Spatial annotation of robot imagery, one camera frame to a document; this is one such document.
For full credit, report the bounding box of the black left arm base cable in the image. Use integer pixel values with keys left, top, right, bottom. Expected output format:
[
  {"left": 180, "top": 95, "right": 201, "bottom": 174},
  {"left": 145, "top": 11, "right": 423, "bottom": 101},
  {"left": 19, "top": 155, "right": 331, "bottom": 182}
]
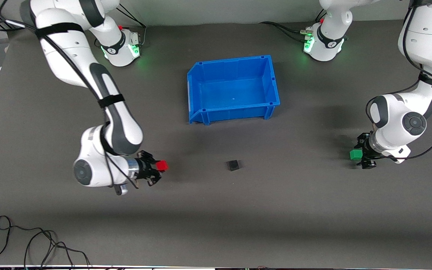
[{"left": 259, "top": 7, "right": 327, "bottom": 42}]

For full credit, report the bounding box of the black right arm base cable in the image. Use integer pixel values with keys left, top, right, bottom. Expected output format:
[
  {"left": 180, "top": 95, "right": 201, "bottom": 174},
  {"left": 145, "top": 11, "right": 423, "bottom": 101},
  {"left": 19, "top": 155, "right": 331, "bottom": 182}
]
[{"left": 115, "top": 6, "right": 147, "bottom": 48}]

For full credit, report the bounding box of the dark grey table mat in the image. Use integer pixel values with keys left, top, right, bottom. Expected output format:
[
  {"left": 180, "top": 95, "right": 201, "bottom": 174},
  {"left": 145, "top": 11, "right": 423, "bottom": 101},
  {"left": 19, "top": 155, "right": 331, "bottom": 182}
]
[{"left": 0, "top": 15, "right": 432, "bottom": 267}]

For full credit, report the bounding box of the loose thin black cable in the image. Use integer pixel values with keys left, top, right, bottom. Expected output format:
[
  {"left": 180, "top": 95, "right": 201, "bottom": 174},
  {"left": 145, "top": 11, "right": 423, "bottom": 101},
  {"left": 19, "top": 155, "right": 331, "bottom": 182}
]
[{"left": 0, "top": 216, "right": 91, "bottom": 268}]

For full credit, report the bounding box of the black cable along right arm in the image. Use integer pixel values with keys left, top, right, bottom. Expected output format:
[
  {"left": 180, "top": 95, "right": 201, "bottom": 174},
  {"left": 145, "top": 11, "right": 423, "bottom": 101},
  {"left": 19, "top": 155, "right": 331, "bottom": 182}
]
[{"left": 0, "top": 0, "right": 140, "bottom": 190}]

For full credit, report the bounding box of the black arm base cable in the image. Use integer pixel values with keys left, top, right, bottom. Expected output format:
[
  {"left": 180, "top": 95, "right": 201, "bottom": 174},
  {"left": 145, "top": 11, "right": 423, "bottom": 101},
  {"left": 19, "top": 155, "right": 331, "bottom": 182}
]
[
  {"left": 259, "top": 7, "right": 327, "bottom": 42},
  {"left": 115, "top": 6, "right": 147, "bottom": 48}
]

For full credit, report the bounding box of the blue plastic storage bin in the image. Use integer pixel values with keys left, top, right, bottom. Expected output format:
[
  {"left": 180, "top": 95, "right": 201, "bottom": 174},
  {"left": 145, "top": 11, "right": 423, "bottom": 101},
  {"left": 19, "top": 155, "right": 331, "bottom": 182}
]
[{"left": 187, "top": 55, "right": 281, "bottom": 126}]

